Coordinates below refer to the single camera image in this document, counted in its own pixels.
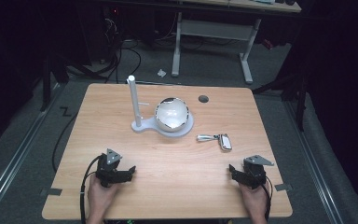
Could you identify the desk with grey metal legs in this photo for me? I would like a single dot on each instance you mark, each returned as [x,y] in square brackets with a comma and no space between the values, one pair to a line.
[214,29]

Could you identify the person's left hand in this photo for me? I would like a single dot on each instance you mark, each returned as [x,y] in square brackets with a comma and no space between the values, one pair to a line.
[101,197]

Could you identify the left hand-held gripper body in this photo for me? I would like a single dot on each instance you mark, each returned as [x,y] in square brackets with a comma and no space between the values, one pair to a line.
[108,172]

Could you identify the white paper scrap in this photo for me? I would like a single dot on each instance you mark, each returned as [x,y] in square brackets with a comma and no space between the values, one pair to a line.
[161,73]

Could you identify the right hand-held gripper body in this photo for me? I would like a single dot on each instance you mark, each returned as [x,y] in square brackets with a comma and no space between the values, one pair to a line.
[254,174]

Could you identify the grey tape strip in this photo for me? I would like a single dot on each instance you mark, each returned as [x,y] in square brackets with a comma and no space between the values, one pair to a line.
[52,192]
[283,187]

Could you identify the dark metal stand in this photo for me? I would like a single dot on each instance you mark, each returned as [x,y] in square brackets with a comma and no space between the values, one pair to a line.
[301,102]

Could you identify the metal floor rail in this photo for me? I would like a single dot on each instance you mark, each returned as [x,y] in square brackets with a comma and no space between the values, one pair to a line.
[310,155]
[18,146]

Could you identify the white stand with pole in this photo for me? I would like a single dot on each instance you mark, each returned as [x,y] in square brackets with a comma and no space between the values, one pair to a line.
[134,99]

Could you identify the person's right hand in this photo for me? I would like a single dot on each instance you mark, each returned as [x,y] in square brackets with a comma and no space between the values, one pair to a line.
[256,200]

